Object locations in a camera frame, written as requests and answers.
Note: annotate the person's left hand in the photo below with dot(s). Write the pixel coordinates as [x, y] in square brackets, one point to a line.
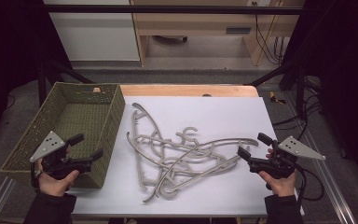
[54, 186]

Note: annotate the black metal stand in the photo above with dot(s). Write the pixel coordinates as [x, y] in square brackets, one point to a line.
[42, 84]
[300, 90]

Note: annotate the dark curtain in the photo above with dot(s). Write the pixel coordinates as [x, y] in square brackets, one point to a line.
[345, 62]
[12, 46]

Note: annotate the wooden table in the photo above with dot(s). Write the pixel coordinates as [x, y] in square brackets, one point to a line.
[174, 90]

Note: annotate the person's right hand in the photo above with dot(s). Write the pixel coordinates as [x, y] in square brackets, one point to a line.
[281, 186]

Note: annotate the white table sheet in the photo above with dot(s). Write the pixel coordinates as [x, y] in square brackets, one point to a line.
[214, 118]

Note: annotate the black horizontal frame bar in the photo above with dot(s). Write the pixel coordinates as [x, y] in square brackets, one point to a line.
[167, 9]

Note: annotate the yellow and black tool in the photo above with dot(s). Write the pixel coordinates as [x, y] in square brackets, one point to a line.
[273, 98]

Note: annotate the light wooden desk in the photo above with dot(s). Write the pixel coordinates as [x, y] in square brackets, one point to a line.
[195, 21]

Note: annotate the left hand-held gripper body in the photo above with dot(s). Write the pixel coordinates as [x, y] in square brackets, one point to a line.
[48, 144]

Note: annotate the green woven basket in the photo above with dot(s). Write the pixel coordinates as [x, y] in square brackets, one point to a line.
[113, 140]

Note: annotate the white cabinet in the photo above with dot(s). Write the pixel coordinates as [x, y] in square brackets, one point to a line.
[96, 34]

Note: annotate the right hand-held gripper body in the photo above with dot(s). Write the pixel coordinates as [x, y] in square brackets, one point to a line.
[295, 147]

